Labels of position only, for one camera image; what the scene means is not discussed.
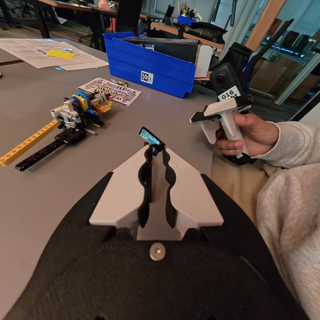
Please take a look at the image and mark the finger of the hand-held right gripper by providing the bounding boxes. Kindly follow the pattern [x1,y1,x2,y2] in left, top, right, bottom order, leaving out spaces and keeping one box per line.
[204,99,250,117]
[189,112,220,125]

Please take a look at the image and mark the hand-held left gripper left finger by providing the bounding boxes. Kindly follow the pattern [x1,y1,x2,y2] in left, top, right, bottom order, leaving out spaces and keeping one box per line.
[89,144,153,241]

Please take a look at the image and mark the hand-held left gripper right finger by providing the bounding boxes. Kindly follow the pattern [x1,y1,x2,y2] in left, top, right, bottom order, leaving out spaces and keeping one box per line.
[162,147,225,241]

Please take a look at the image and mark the black lego beam blue pin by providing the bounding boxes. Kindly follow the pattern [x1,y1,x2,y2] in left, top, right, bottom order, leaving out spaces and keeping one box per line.
[139,127,166,203]

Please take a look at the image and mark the person's right forearm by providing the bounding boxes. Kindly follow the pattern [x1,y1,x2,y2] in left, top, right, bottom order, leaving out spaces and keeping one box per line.
[251,121,320,168]

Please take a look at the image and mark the multicolour lego assembly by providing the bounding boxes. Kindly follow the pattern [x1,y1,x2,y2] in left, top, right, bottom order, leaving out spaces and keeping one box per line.
[0,91,114,172]

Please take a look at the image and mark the person's right hand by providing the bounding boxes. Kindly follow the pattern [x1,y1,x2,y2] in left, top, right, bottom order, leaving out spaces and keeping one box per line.
[215,114,279,157]

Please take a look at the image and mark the black backpack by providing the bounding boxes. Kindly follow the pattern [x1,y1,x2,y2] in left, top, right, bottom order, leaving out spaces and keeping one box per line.
[220,42,258,87]

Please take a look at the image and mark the person's beige trousers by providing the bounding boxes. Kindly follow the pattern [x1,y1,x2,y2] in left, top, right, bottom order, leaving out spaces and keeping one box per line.
[211,147,283,225]

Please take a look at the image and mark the black bag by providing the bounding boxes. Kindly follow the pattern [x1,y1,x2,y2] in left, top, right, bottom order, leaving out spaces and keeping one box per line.
[184,22,228,44]

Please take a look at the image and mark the blue desk container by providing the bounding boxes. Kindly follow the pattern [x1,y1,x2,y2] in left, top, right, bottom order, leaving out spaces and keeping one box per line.
[177,15,197,26]

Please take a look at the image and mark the black box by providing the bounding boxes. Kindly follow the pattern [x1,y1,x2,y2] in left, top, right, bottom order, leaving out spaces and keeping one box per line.
[117,37,199,64]

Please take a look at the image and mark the blue plastic bin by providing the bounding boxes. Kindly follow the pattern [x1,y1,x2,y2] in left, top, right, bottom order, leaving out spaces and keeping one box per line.
[103,32,196,99]

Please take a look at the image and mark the zebra striped sticker sheet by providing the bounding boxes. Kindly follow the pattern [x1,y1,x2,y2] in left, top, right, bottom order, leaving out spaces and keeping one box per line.
[77,77,142,107]

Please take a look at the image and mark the grey sweater sleeve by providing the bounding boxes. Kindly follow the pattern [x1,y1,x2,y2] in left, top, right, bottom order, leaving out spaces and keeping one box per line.
[256,162,320,320]

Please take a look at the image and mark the black office chair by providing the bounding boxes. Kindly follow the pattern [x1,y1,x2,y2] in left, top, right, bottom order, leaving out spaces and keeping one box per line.
[116,0,143,34]

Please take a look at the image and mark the yellow paper note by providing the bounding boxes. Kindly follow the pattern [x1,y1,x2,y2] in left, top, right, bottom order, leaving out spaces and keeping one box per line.
[46,49,75,60]

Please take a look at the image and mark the long wooden table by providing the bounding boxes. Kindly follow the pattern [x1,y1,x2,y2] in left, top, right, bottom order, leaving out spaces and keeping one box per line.
[32,0,148,38]

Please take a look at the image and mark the printed paper sheets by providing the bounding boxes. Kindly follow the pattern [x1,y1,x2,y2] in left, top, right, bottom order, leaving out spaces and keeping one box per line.
[0,38,109,71]

